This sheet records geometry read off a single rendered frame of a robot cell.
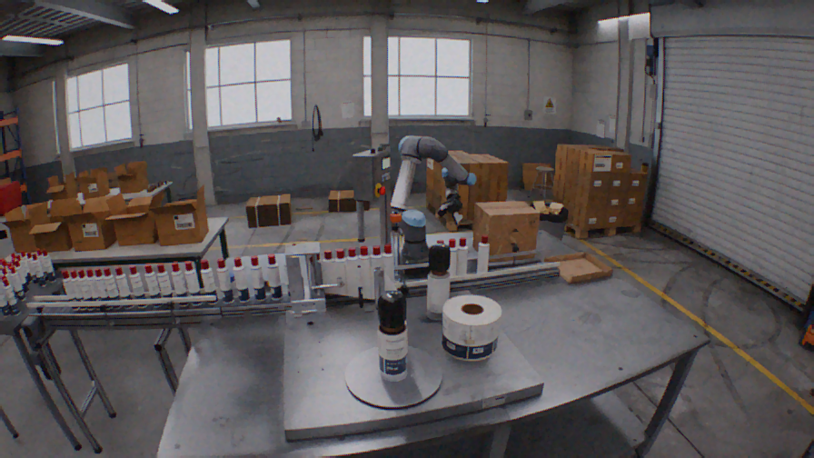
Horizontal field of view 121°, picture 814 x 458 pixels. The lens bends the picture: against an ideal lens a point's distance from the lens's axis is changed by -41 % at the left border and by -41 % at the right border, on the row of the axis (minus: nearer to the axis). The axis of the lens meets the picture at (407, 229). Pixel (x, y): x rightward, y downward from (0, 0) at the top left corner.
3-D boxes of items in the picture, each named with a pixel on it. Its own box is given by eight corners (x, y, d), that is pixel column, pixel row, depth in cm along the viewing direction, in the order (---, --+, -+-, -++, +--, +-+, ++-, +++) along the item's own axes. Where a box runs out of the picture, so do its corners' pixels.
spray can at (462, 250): (457, 282, 181) (460, 240, 174) (453, 276, 185) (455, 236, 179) (467, 280, 182) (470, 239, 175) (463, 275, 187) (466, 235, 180)
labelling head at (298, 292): (292, 314, 151) (284, 256, 143) (292, 299, 163) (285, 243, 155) (326, 311, 154) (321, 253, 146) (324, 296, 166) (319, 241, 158)
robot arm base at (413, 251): (402, 261, 202) (401, 243, 198) (401, 250, 216) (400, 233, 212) (431, 259, 202) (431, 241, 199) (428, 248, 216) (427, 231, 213)
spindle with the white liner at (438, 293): (430, 322, 148) (431, 251, 138) (423, 311, 156) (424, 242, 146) (451, 319, 150) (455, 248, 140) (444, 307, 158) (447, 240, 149)
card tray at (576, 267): (570, 283, 186) (570, 276, 185) (543, 263, 210) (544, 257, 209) (611, 275, 193) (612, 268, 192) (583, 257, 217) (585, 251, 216)
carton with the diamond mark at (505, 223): (485, 263, 208) (489, 214, 199) (471, 246, 231) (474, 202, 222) (534, 258, 213) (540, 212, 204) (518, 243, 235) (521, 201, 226)
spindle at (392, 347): (382, 383, 113) (379, 303, 103) (376, 366, 121) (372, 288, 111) (411, 379, 115) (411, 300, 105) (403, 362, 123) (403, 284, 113)
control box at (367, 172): (352, 199, 163) (352, 154, 157) (371, 190, 178) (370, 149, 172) (375, 202, 160) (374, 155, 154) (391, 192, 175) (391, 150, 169)
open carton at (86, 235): (66, 256, 219) (55, 211, 207) (91, 237, 261) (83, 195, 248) (102, 253, 228) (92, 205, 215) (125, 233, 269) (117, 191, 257)
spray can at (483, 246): (479, 278, 184) (481, 237, 177) (474, 273, 189) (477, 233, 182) (489, 276, 185) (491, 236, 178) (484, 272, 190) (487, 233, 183)
